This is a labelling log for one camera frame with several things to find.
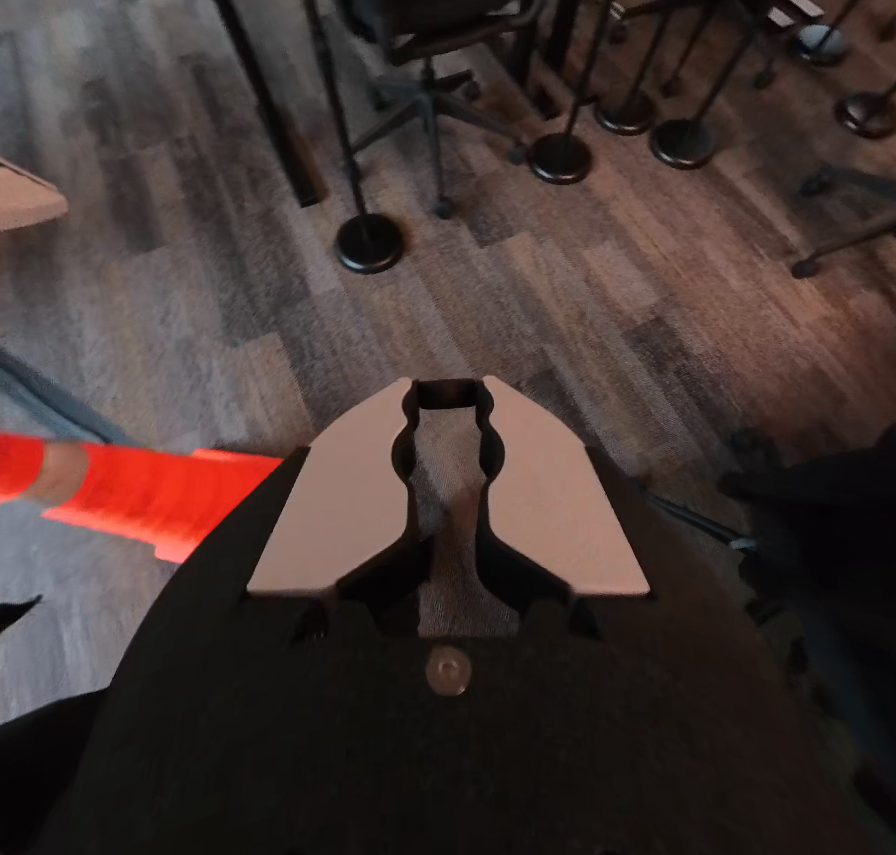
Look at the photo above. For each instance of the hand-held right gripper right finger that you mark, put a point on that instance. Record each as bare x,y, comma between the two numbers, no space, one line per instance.
560,519

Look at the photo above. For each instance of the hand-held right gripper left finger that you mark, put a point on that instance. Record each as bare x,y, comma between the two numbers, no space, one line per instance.
336,519

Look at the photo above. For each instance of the black lego plate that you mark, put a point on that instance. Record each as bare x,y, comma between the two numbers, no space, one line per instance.
451,393

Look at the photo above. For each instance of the orange striped cone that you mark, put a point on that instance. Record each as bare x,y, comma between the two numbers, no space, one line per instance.
140,498

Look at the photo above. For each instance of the black floor stand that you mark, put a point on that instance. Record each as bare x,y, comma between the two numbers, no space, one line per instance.
368,244

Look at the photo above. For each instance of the black office chair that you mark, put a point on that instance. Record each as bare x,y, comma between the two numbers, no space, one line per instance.
420,16
840,239

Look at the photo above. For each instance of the cluster of black floor stands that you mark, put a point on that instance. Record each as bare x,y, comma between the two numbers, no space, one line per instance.
683,142

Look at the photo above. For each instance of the black desk leg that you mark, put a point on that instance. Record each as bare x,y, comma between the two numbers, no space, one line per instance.
266,100

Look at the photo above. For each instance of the wooden desk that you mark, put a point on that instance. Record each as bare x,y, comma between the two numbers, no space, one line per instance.
21,198

